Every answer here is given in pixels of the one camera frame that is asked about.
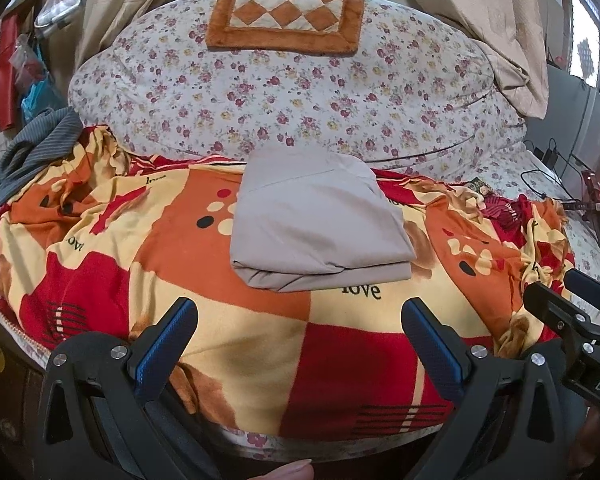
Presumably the blue plastic bag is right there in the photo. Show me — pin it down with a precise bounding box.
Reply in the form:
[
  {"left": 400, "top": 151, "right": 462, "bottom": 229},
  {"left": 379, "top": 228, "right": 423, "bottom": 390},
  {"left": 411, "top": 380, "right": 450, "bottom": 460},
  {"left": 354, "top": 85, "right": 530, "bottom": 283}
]
[{"left": 21, "top": 76, "right": 67, "bottom": 124}]

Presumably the person's left hand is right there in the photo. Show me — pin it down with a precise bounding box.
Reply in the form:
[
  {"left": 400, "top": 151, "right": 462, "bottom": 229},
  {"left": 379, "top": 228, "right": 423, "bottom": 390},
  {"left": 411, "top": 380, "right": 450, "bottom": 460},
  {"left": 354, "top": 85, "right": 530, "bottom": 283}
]
[{"left": 252, "top": 460, "right": 314, "bottom": 480}]

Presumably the orange checkered cushion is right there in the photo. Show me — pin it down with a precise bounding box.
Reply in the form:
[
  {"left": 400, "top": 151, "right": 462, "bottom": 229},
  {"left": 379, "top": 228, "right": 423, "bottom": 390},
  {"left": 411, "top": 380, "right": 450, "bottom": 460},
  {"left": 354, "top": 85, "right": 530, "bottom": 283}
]
[{"left": 206, "top": 0, "right": 365, "bottom": 55}]

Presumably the person's right hand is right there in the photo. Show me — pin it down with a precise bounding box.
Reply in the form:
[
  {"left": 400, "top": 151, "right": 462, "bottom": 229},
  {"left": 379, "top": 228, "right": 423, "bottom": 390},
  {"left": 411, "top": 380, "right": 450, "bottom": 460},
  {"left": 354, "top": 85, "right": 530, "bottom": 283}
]
[{"left": 567, "top": 405, "right": 600, "bottom": 479}]

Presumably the beige curtain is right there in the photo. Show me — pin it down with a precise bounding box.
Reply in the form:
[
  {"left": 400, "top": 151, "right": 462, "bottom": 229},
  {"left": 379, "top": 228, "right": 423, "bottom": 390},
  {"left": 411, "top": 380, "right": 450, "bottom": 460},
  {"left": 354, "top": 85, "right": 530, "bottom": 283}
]
[{"left": 416, "top": 0, "right": 548, "bottom": 119}]

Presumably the red hanging cloth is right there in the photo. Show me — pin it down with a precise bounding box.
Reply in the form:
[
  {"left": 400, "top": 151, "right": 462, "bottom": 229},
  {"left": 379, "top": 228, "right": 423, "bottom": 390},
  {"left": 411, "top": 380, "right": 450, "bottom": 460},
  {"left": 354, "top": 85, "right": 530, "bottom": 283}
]
[{"left": 0, "top": 13, "right": 19, "bottom": 131}]

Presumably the beige zip jacket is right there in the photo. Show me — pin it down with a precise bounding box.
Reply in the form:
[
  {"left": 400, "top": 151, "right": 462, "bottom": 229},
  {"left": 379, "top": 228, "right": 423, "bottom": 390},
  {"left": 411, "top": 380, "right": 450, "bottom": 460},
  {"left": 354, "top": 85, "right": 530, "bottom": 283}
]
[{"left": 230, "top": 148, "right": 416, "bottom": 292}]

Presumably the grey striped garment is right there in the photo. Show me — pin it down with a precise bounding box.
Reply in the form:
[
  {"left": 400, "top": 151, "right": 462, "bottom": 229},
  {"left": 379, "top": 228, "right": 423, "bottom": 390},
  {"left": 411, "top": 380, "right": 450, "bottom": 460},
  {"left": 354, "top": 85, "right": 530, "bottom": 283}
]
[{"left": 0, "top": 107, "right": 83, "bottom": 208}]

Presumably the black charger with cable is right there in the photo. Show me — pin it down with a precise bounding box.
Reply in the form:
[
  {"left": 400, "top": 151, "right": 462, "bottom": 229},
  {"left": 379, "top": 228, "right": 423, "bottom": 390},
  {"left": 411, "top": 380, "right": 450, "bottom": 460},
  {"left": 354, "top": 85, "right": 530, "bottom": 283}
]
[{"left": 524, "top": 139, "right": 593, "bottom": 200}]

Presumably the clear plastic bag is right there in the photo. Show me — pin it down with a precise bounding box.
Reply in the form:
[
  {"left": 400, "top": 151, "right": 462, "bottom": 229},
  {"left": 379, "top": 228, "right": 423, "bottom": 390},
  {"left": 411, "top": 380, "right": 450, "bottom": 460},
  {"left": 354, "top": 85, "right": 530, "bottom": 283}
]
[{"left": 34, "top": 0, "right": 86, "bottom": 35}]

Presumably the floral quilt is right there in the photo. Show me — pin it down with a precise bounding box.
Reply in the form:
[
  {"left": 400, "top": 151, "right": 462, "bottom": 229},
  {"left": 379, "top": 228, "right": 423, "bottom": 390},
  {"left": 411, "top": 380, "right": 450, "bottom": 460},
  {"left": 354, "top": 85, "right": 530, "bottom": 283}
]
[{"left": 68, "top": 0, "right": 526, "bottom": 178}]

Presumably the orange red yellow blanket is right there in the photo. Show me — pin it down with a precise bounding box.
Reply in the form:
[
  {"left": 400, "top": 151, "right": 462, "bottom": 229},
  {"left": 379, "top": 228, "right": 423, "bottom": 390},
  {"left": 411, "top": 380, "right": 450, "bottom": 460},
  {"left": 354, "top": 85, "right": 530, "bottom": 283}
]
[{"left": 0, "top": 126, "right": 574, "bottom": 453}]

